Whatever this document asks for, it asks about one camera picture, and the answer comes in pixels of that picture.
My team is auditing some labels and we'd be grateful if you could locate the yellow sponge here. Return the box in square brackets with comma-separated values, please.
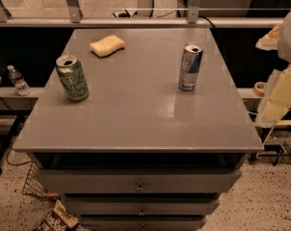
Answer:
[90, 36, 125, 58]

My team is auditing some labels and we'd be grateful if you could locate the green soda can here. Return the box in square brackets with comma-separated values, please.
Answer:
[56, 55, 89, 101]

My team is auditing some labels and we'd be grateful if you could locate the snack chip bag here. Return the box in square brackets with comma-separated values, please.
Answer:
[32, 200, 78, 231]

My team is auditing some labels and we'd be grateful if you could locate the roll of tan tape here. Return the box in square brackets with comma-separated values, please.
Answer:
[252, 82, 267, 97]

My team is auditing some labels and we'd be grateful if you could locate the yellow metal stand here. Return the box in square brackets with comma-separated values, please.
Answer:
[262, 120, 291, 145]

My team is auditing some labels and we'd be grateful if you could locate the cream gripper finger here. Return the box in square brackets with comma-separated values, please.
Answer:
[255, 24, 281, 51]
[260, 65, 291, 123]

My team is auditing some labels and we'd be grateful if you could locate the clear plastic water bottle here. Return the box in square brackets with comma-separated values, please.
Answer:
[7, 65, 31, 96]

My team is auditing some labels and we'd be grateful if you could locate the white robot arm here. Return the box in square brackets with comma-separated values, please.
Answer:
[255, 12, 291, 124]

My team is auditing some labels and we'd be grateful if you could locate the grey drawer cabinet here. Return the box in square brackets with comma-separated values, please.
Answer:
[14, 29, 262, 231]

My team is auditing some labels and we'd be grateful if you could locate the black cable on floor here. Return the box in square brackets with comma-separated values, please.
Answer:
[0, 85, 33, 167]

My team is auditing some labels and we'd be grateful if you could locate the wire mesh basket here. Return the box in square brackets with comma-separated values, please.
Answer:
[22, 163, 59, 200]

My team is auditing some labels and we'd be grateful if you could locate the silver blue redbull can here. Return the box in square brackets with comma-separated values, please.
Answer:
[178, 42, 203, 90]

